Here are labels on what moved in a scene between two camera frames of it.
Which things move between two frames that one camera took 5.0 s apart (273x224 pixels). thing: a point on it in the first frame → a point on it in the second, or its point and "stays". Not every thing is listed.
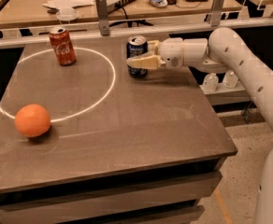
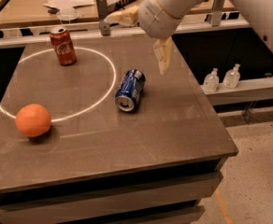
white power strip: (121, 0) stays
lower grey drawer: (188, 217) stays
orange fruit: (32, 120) stays
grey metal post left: (102, 13) stays
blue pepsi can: (136, 45) → (129, 90)
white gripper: (171, 51) → (155, 19)
